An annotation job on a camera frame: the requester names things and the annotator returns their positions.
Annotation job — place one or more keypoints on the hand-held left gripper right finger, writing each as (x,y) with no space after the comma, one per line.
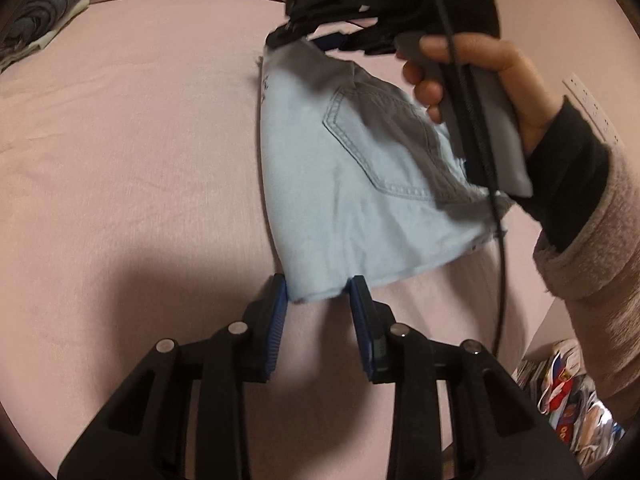
(361,332)

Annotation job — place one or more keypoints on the grey folded clothes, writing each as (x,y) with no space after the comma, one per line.
(40,5)

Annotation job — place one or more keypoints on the pink bed sheet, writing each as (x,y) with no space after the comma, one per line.
(125,185)

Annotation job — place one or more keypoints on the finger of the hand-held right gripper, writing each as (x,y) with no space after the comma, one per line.
(295,35)
(372,42)

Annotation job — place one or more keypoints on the light blue denim pants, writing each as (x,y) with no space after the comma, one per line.
(325,200)

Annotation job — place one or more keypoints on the person's right hand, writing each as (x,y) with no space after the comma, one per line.
(520,75)

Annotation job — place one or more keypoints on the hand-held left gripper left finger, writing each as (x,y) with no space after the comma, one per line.
(276,322)

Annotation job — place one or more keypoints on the white power strip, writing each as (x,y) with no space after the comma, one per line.
(592,107)

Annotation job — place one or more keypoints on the pile of colourful packets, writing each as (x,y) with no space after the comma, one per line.
(570,400)

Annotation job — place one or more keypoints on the person's right forearm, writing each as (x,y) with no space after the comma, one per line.
(595,220)

